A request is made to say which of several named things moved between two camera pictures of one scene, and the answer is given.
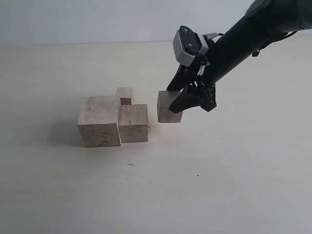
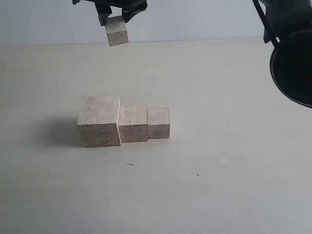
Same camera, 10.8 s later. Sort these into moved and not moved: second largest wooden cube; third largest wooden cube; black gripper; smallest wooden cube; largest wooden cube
Moved: black gripper; smallest wooden cube; third largest wooden cube
Not moved: second largest wooden cube; largest wooden cube
